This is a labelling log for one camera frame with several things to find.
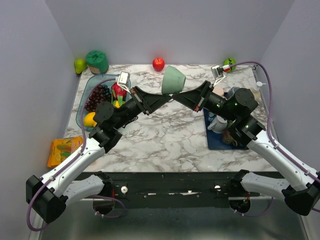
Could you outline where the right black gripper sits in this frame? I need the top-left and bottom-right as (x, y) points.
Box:
(171, 80), (237, 123)

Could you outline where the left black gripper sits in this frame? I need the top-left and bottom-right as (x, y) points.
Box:
(113, 85), (172, 130)

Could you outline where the pink mug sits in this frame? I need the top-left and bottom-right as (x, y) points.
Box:
(212, 86), (225, 96)

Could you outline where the mint green mug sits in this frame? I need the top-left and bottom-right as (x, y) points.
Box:
(161, 65), (186, 95)

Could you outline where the grey blue mug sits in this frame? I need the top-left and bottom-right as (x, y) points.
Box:
(207, 115), (228, 134)

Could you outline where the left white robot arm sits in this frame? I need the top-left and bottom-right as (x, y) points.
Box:
(26, 86), (172, 224)

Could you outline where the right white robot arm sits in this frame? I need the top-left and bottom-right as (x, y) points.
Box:
(172, 81), (320, 216)

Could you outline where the dark teal mug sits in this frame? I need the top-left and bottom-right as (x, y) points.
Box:
(225, 86), (239, 99)

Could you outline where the brown patterned mug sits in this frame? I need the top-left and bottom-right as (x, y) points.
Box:
(221, 129), (238, 147)

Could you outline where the red dragon fruit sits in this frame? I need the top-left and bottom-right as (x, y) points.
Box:
(111, 82), (127, 103)

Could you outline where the red apple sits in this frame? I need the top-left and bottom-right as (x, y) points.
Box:
(152, 57), (165, 72)

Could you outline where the dark blue tray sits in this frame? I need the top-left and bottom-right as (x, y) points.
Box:
(202, 108), (248, 151)

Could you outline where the dark purple grapes bunch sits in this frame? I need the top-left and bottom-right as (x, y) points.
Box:
(84, 84), (112, 113)

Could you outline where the green striped ball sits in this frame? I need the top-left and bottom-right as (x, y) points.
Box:
(223, 57), (236, 73)

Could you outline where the cream soap pump bottle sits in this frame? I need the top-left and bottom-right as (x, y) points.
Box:
(250, 81), (266, 102)

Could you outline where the yellow mango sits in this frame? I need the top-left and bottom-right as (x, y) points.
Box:
(83, 111), (97, 128)

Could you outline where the teal transparent fruit tray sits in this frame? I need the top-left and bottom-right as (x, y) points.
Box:
(75, 73), (118, 127)

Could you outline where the green pear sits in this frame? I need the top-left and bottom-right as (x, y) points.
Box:
(74, 58), (87, 74)

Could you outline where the orange snack bag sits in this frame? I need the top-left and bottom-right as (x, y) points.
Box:
(47, 136), (83, 168)

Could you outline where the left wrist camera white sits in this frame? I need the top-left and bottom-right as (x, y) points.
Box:
(117, 71), (130, 92)

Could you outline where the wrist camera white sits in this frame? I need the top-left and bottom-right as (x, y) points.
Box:
(211, 64), (231, 87)
(117, 71), (130, 92)

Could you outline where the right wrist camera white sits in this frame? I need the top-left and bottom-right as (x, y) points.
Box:
(211, 64), (231, 87)

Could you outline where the black table front rail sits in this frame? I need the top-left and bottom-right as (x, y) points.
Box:
(72, 171), (286, 210)

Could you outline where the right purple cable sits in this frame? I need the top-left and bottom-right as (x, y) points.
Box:
(229, 61), (320, 181)

